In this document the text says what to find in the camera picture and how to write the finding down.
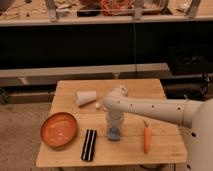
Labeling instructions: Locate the white paper cup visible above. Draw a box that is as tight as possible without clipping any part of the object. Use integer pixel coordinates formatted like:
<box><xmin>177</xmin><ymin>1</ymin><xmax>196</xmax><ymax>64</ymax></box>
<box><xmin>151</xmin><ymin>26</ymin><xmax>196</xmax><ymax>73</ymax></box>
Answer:
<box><xmin>75</xmin><ymin>91</ymin><xmax>97</xmax><ymax>107</ymax></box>

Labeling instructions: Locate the wooden table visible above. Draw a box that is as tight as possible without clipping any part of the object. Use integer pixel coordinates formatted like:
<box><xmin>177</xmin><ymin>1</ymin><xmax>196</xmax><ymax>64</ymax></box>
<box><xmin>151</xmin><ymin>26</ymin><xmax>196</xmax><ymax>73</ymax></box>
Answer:
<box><xmin>36</xmin><ymin>79</ymin><xmax>187</xmax><ymax>167</ymax></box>

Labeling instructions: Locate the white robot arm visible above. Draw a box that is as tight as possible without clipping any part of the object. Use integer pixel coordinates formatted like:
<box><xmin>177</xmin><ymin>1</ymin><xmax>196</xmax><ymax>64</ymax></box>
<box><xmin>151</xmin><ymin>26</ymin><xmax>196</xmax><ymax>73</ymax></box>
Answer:
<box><xmin>103</xmin><ymin>85</ymin><xmax>213</xmax><ymax>171</ymax></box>

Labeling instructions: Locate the long wooden shelf bench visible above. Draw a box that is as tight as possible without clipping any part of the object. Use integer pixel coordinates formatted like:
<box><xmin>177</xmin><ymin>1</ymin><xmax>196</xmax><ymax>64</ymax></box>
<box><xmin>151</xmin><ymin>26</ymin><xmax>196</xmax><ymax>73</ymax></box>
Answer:
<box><xmin>0</xmin><ymin>63</ymin><xmax>173</xmax><ymax>87</ymax></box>

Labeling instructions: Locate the orange bowl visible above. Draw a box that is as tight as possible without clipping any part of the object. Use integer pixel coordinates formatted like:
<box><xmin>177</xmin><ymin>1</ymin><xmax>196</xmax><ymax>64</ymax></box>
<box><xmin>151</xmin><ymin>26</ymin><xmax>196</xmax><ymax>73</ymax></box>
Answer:
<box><xmin>40</xmin><ymin>112</ymin><xmax>78</xmax><ymax>148</ymax></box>

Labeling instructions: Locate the orange carrot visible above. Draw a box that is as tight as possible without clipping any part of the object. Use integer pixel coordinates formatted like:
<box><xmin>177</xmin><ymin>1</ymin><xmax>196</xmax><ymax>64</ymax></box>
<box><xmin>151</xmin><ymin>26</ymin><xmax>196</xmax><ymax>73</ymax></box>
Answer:
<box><xmin>143</xmin><ymin>120</ymin><xmax>152</xmax><ymax>154</ymax></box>

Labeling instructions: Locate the black striped rectangular block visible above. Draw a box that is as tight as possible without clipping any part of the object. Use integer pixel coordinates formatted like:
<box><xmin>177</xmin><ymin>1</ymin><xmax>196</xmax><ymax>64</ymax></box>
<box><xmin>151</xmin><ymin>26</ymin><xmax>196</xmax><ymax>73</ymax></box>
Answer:
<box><xmin>81</xmin><ymin>130</ymin><xmax>97</xmax><ymax>161</ymax></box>

